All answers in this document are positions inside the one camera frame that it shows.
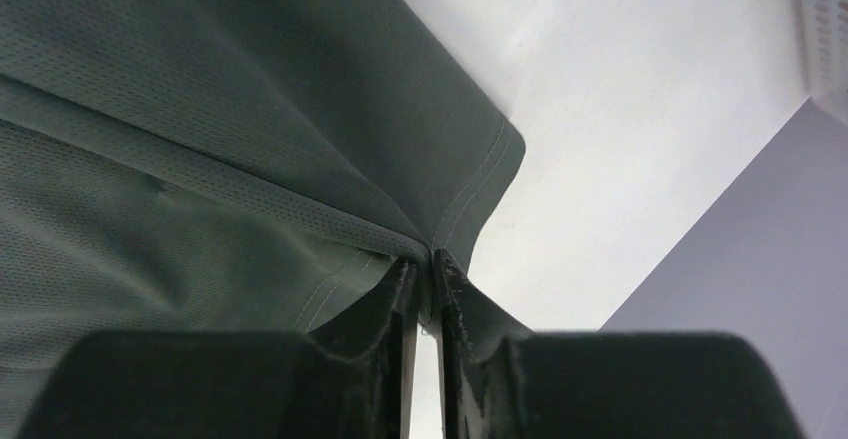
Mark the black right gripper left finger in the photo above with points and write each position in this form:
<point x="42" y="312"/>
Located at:
<point x="349" y="378"/>

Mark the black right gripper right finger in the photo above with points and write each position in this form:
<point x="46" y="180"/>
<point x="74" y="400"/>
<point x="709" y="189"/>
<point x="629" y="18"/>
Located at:
<point x="503" y="380"/>

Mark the grey t-shirt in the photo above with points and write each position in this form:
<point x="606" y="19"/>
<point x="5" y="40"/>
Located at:
<point x="224" y="165"/>

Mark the white plastic laundry basket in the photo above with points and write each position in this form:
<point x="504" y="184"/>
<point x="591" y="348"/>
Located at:
<point x="825" y="31"/>

